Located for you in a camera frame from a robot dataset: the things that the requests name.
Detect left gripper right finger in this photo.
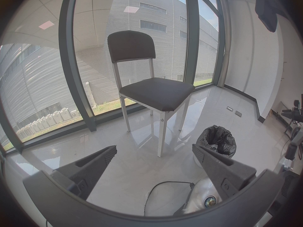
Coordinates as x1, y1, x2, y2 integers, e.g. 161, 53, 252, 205
192, 144, 257, 199

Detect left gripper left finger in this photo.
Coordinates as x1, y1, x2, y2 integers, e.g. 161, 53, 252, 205
51, 145, 117, 200

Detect black plastic bag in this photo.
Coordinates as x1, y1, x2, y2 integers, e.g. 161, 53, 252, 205
196, 125, 237, 160

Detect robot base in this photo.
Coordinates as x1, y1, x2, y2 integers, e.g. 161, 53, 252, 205
174, 176, 223, 217

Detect black cable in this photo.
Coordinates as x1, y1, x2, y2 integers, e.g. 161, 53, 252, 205
143, 181, 195, 217

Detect grey chair with white frame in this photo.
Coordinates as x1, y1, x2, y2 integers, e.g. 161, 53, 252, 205
107, 30, 196, 158

